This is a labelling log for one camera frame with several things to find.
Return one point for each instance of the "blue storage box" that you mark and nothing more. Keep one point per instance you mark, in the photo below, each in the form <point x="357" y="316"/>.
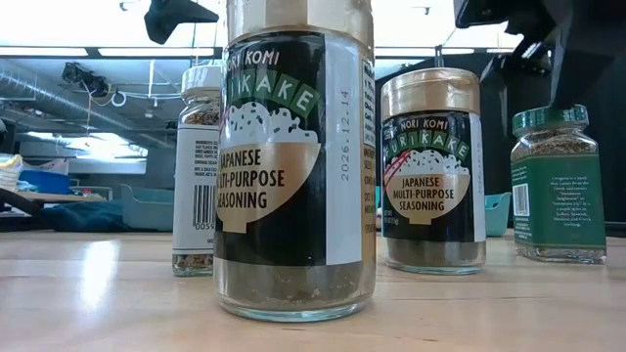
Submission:
<point x="44" y="182"/>

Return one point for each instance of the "teal plastic bin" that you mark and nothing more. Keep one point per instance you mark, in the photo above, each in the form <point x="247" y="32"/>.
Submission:
<point x="498" y="215"/>

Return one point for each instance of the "green-lid spice jar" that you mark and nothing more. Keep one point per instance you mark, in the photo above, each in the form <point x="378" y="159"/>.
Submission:
<point x="557" y="205"/>

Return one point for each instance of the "wooden background table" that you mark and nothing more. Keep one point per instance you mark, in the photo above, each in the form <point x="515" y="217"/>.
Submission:
<point x="58" y="197"/>

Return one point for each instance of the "white-lid spice jar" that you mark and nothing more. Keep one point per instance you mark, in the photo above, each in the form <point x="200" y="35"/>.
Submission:
<point x="195" y="171"/>

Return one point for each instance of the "cream fabric bundle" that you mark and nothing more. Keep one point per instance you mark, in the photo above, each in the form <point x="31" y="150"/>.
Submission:
<point x="10" y="171"/>

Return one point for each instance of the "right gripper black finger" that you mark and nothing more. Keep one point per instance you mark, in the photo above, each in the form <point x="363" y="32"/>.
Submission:
<point x="582" y="78"/>

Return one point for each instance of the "black curtain room divider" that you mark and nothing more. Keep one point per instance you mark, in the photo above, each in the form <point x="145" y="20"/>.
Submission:
<point x="499" y="146"/>

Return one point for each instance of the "silver ventilation duct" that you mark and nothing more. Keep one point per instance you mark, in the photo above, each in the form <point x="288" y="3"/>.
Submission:
<point x="49" y="98"/>

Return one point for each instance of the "grey-blue plastic bin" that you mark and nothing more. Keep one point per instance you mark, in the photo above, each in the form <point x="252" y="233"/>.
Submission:
<point x="147" y="210"/>

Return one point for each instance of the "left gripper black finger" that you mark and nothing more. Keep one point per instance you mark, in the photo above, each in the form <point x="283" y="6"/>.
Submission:
<point x="171" y="17"/>

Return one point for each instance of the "navy blue cloth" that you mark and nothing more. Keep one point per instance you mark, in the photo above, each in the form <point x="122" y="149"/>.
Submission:
<point x="83" y="217"/>

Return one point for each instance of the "gold-lid furikake seasoning jar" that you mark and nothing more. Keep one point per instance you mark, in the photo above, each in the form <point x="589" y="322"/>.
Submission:
<point x="430" y="195"/>
<point x="274" y="195"/>

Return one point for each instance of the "black ceiling-mounted equipment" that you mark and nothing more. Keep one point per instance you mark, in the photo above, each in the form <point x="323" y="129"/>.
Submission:
<point x="83" y="75"/>

